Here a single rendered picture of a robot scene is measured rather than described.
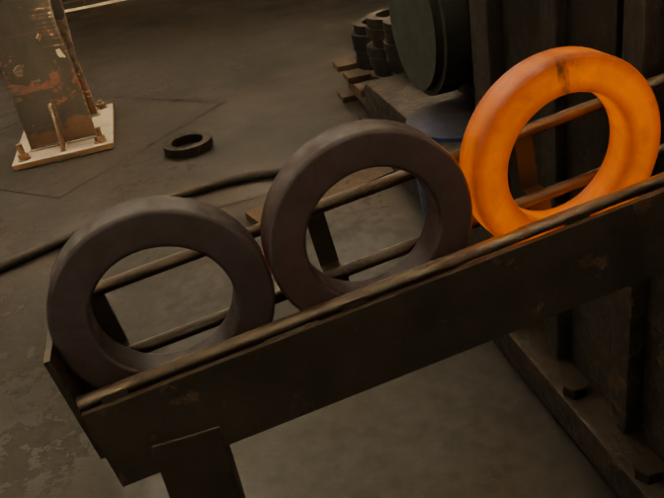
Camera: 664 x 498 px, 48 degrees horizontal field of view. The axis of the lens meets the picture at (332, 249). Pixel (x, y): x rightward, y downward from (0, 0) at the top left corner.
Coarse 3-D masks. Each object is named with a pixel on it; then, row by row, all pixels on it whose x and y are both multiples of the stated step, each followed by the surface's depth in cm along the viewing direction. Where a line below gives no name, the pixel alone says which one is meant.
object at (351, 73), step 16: (368, 16) 260; (384, 16) 265; (352, 32) 285; (368, 32) 259; (384, 32) 235; (368, 48) 262; (384, 48) 239; (336, 64) 297; (352, 64) 295; (368, 64) 283; (384, 64) 258; (400, 64) 236; (352, 80) 279; (368, 80) 281; (352, 96) 300
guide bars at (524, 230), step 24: (624, 192) 65; (648, 192) 66; (552, 216) 64; (576, 216) 64; (504, 240) 64; (432, 264) 63; (456, 264) 64; (384, 288) 63; (312, 312) 62; (240, 336) 62; (264, 336) 62; (192, 360) 61; (120, 384) 61; (144, 384) 61
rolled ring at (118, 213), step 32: (96, 224) 57; (128, 224) 57; (160, 224) 57; (192, 224) 58; (224, 224) 59; (64, 256) 57; (96, 256) 57; (224, 256) 60; (256, 256) 61; (64, 288) 58; (256, 288) 62; (64, 320) 59; (96, 320) 63; (224, 320) 66; (256, 320) 63; (64, 352) 60; (96, 352) 61; (128, 352) 64; (192, 352) 66; (96, 384) 62
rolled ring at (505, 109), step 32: (544, 64) 60; (576, 64) 61; (608, 64) 61; (512, 96) 60; (544, 96) 61; (608, 96) 63; (640, 96) 64; (480, 128) 61; (512, 128) 61; (640, 128) 65; (480, 160) 62; (608, 160) 69; (640, 160) 67; (480, 192) 63; (608, 192) 68; (512, 224) 66
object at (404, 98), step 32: (416, 0) 184; (448, 0) 175; (416, 32) 190; (448, 32) 176; (416, 64) 196; (448, 64) 181; (384, 96) 222; (416, 96) 217; (448, 96) 212; (416, 192) 211
